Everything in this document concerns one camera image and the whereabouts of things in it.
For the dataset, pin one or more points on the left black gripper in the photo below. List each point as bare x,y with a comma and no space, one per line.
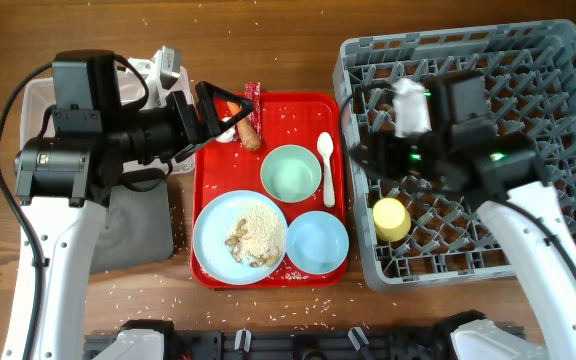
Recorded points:
208,115

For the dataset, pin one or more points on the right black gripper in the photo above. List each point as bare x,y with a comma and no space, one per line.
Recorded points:
368,155

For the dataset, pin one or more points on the yellow plastic cup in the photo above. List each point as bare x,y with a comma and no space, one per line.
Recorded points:
391,220

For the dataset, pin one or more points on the mint green bowl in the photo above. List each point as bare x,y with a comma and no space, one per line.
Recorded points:
290,173

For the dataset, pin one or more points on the small light blue saucer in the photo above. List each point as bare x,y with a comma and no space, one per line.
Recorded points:
317,243

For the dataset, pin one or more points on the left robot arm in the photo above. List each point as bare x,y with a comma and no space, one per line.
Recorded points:
108,111

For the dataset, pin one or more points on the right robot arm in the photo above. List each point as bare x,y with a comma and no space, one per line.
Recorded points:
444,142

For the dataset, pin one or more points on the grey dishwasher rack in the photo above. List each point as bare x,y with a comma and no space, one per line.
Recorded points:
529,70

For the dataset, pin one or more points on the crumpled white tissue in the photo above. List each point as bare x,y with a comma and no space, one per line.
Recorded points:
228,136

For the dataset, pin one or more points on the orange carrot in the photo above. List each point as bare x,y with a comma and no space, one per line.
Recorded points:
248,136

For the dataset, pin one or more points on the red snack wrapper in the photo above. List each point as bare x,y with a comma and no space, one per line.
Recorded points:
253,93

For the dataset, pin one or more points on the white plastic spoon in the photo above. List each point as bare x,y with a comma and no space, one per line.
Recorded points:
325,147

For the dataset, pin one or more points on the red plastic serving tray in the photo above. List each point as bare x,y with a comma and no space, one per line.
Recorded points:
286,119

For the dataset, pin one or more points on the large light blue plate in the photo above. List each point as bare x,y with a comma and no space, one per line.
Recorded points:
211,229

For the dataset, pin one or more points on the peanut shells and rice pile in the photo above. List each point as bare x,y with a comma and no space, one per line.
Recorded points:
257,236

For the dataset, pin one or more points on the black plastic tray bin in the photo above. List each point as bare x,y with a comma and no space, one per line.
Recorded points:
137,228

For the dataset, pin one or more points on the clear plastic bin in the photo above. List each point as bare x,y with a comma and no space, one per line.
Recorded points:
39,94

